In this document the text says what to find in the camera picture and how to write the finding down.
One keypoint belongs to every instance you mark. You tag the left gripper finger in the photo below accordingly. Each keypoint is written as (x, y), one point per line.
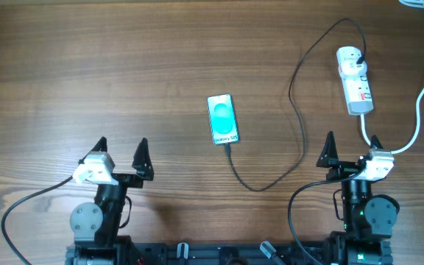
(101, 146)
(142, 162)

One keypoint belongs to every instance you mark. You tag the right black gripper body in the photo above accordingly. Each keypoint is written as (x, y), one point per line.
(347, 168)

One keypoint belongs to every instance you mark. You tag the cyan screen smartphone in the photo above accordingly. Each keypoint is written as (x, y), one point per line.
(222, 119)

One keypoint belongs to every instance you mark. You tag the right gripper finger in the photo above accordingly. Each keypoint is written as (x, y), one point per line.
(375, 143)
(329, 156)

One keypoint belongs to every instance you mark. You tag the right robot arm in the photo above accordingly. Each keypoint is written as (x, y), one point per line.
(368, 218)

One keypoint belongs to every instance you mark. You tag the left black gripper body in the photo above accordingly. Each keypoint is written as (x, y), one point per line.
(122, 177)

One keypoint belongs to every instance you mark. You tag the white USB charger plug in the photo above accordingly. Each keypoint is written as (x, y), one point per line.
(350, 68)

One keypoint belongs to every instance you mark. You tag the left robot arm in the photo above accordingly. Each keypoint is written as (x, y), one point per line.
(96, 224)

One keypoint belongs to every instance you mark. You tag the white power strip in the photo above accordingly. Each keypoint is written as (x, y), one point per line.
(357, 92)

